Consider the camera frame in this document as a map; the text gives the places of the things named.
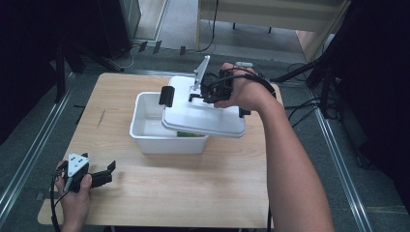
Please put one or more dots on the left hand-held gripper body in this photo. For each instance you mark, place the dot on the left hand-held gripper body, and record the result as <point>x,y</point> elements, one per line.
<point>76,167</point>

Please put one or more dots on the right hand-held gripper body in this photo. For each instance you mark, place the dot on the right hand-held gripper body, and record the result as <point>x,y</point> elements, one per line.
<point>217,88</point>

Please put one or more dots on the white box lid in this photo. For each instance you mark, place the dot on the white box lid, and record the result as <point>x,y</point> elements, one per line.
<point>199,117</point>

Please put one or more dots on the white plastic storage box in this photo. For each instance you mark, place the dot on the white plastic storage box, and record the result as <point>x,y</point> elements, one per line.
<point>146,129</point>

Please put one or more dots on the person's right hand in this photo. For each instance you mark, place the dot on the person's right hand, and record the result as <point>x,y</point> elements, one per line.
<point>249,93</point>

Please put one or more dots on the person's left hand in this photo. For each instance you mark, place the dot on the person's left hand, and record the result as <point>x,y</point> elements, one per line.
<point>75,206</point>

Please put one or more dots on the small white object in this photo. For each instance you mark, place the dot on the small white object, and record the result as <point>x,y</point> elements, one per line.
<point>244,64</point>

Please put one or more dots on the green object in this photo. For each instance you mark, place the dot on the green object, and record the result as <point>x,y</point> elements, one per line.
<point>188,134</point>

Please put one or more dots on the light wooden cabinet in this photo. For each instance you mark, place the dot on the light wooden cabinet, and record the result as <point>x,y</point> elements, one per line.
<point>274,14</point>

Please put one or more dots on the black stand base bar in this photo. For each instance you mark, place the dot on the black stand base bar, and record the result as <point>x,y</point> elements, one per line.
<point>96,58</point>

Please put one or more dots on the black metal stand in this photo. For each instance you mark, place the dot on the black metal stand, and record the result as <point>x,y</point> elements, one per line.
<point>324,77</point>

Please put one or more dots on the aluminium floor rail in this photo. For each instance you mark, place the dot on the aluminium floor rail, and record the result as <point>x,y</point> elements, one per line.
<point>341,174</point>
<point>32,158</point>

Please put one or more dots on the black stand post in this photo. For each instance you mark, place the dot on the black stand post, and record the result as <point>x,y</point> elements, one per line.
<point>60,77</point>

